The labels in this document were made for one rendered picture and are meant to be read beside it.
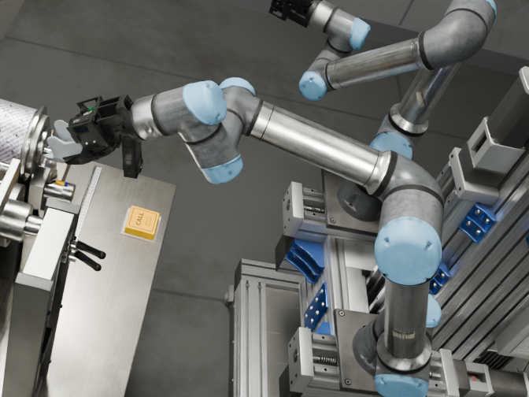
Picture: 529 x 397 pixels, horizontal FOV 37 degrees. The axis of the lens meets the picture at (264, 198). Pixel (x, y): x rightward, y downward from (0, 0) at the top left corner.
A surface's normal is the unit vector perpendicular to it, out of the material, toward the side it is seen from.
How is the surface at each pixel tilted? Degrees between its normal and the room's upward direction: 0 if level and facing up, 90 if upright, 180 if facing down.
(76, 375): 0
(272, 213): 0
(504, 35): 90
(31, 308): 90
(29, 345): 90
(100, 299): 0
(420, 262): 83
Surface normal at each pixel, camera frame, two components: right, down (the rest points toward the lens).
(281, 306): 0.29, -0.63
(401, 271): -0.22, 0.59
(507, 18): 0.01, 0.76
